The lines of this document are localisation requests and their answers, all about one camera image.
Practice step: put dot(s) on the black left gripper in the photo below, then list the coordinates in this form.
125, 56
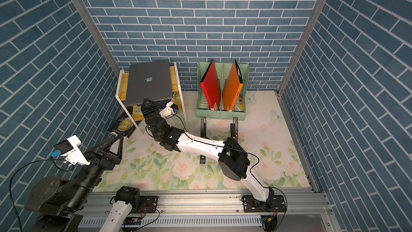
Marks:
110, 159

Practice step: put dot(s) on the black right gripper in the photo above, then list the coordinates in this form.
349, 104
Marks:
147, 110

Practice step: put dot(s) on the grey laptop computer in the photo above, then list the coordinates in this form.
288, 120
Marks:
150, 80

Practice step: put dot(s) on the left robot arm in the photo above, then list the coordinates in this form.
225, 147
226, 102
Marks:
58, 200

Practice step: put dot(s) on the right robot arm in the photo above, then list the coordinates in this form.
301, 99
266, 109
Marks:
232, 158

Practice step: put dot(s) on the black folding laptop stand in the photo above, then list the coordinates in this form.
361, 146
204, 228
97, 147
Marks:
217, 132

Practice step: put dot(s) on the wooden white-framed shelf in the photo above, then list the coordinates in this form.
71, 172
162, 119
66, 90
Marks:
121, 93

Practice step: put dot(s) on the yellow-green illustrated book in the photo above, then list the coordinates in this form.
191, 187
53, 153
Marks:
137, 113

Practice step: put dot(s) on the black book gold emblem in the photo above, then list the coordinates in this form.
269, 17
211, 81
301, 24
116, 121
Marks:
123, 125

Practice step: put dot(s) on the floral table mat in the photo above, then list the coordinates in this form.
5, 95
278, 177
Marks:
264, 134

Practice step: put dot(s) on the mint green file organizer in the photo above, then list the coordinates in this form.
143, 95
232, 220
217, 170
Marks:
223, 69

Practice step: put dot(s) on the red file folder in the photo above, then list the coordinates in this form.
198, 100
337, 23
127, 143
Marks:
211, 87

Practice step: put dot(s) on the small black circuit board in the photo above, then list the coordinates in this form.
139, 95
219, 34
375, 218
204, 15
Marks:
132, 221

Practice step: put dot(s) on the orange file folder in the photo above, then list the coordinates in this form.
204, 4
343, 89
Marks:
232, 87

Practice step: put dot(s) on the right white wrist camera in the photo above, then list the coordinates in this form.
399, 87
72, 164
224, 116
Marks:
170, 110

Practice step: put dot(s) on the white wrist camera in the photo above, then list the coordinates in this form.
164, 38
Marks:
170, 110
69, 149

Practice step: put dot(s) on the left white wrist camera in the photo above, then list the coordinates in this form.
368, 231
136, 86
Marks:
69, 149

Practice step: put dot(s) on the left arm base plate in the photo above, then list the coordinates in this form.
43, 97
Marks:
148, 204

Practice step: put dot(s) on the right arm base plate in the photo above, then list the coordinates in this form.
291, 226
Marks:
251, 205

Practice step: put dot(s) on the aluminium frame rail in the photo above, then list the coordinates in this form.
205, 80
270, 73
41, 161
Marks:
302, 207

